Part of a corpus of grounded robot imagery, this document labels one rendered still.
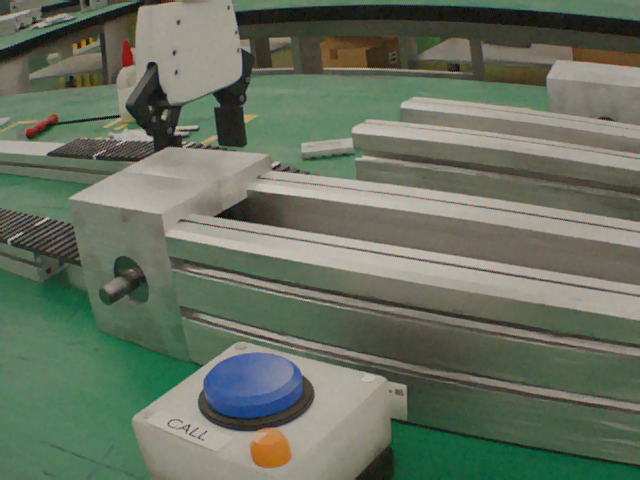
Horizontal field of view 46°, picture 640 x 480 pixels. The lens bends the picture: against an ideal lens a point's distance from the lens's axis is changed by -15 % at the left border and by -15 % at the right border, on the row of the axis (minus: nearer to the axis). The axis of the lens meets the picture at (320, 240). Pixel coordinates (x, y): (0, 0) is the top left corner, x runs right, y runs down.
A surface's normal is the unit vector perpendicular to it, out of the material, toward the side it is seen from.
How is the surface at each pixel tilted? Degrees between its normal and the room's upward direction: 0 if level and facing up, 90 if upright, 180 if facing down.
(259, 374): 3
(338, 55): 88
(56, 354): 0
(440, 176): 90
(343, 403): 0
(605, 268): 90
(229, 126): 91
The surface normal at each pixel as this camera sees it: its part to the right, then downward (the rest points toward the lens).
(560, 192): -0.55, 0.38
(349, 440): 0.83, 0.14
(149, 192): -0.11, -0.92
